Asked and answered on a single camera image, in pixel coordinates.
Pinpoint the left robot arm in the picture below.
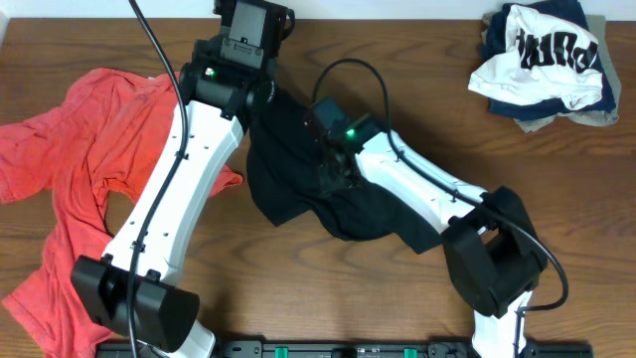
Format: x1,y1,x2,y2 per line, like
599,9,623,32
71,0,295,357

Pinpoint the white printed t-shirt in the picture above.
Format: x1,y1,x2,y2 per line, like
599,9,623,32
468,4,603,110

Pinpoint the navy blue garment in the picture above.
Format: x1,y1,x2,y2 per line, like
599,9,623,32
480,0,618,121

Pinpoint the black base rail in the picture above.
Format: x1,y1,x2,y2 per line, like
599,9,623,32
94,339,595,358

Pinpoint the black t-shirt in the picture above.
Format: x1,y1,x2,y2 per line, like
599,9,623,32
246,89,441,254

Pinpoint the grey garment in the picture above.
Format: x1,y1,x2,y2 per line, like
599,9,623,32
488,15,622,133

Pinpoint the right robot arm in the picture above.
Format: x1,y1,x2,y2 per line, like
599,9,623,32
304,97,548,357

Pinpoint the red t-shirt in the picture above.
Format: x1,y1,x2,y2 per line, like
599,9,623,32
0,68,244,358

